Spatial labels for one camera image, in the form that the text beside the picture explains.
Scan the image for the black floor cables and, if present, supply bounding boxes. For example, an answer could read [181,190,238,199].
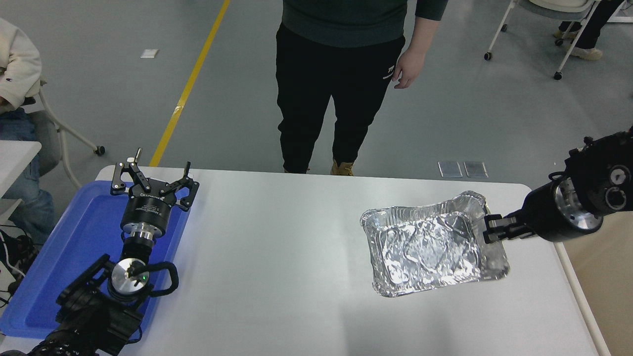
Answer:
[0,225,40,306]

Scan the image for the person in dark trousers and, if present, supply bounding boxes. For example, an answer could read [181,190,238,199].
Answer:
[553,0,628,61]

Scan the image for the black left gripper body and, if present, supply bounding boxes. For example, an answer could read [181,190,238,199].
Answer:
[120,193,176,233]

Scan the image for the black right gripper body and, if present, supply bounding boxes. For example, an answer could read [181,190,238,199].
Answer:
[519,182,577,244]

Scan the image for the seated person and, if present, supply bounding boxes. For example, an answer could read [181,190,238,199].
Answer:
[0,17,62,245]

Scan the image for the standing person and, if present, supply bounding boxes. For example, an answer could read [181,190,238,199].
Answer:
[275,0,449,177]

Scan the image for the large pale bin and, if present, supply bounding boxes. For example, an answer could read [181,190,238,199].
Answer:
[553,213,633,356]

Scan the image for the small white side table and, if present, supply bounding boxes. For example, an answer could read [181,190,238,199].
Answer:
[0,140,43,225]

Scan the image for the white frame wheeled chair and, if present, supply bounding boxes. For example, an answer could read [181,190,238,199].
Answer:
[20,77,106,191]
[484,0,633,81]

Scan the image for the silver foil tray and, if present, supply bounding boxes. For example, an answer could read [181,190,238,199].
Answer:
[360,190,511,298]

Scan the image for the standing person's left hand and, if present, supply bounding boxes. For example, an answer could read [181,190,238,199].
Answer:
[393,48,422,90]

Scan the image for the blue plastic tray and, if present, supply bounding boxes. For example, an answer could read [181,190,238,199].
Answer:
[0,180,192,339]

